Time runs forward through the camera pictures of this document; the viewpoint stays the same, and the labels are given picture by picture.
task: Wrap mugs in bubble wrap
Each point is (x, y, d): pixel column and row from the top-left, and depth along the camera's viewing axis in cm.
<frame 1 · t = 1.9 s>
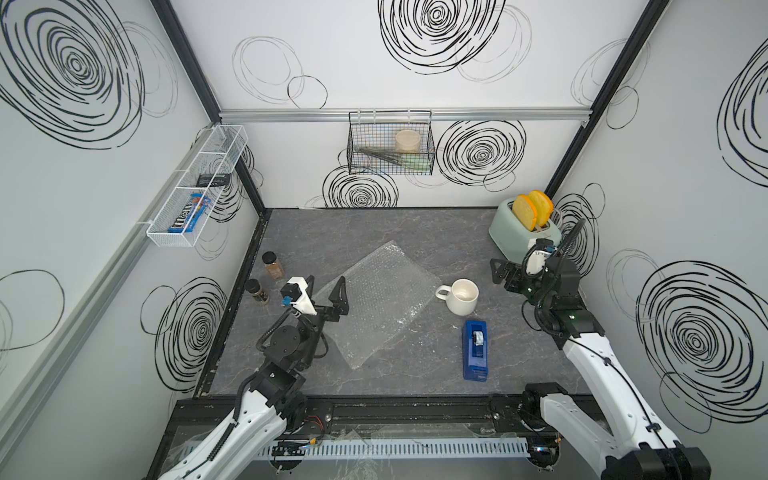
left hand: (327, 279, 71), fingers open
right hand: (509, 264, 78), fingers open
clear bubble wrap sheet: (385, 292, 98), on the table
white ceramic mug: (461, 296, 97), on the table
blue tape dispenser: (475, 350, 80), point 6 cm above the table
mint green toaster: (510, 238, 94), point 16 cm above the table
front yellow toast slice: (525, 211, 94), point 21 cm above the table
rear yellow toast slice: (544, 206, 93), point 22 cm above the table
brown spice jar: (273, 265, 96), point 8 cm above the table
dark spice jar: (253, 287, 89), point 10 cm above the table

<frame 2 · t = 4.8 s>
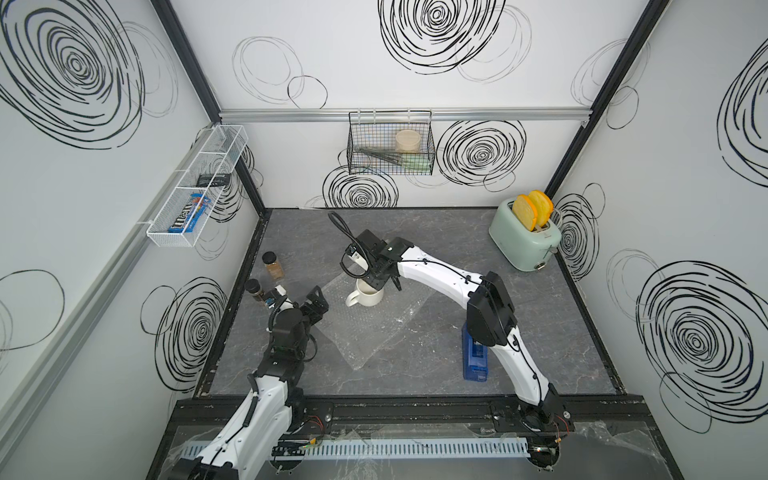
left hand: (308, 294, 84), fingers open
right hand: (379, 270, 92), fingers closed
white ceramic mug: (365, 295, 87), point 10 cm above the table
the other named things where they were.

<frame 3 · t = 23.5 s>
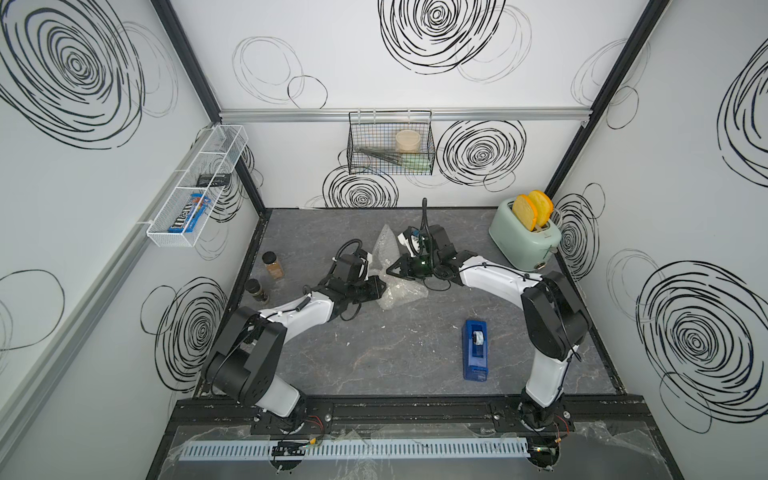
left hand: (387, 287, 88), fingers closed
right hand: (388, 271, 86), fingers closed
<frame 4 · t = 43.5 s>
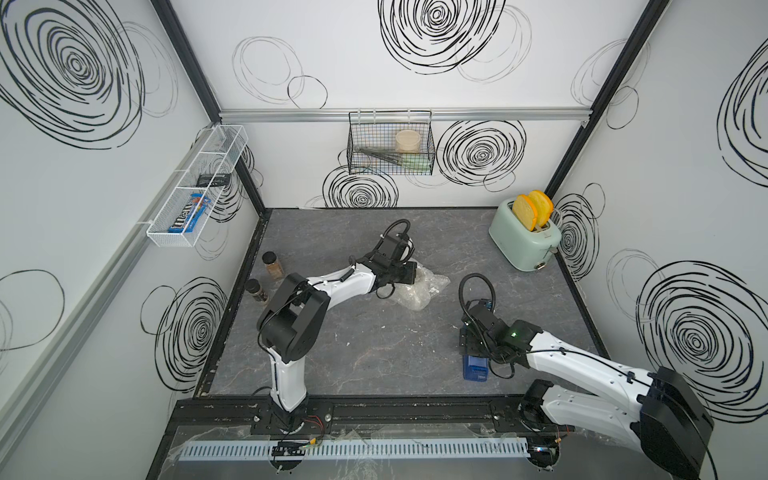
left hand: (415, 272, 93), fingers closed
right hand: (472, 343, 83), fingers open
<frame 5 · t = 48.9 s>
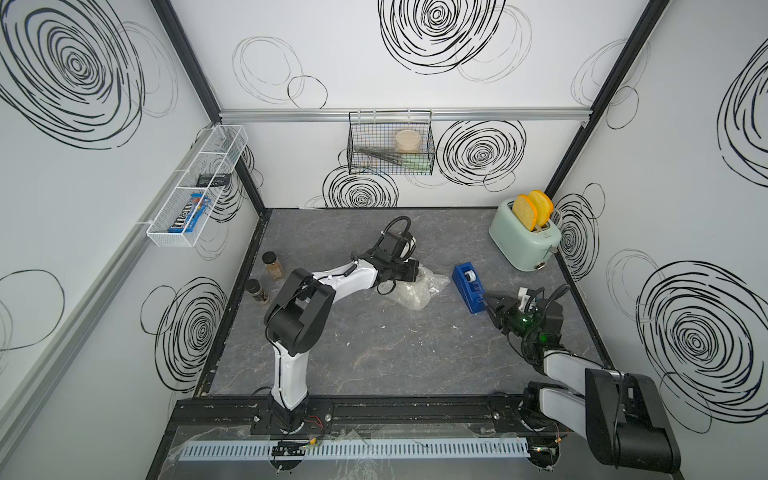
left hand: (417, 271, 94), fingers closed
right hand: (486, 299, 85), fingers open
blue tape dispenser: (458, 274, 96), point 7 cm above the table
white tape roll: (470, 275, 94), point 8 cm above the table
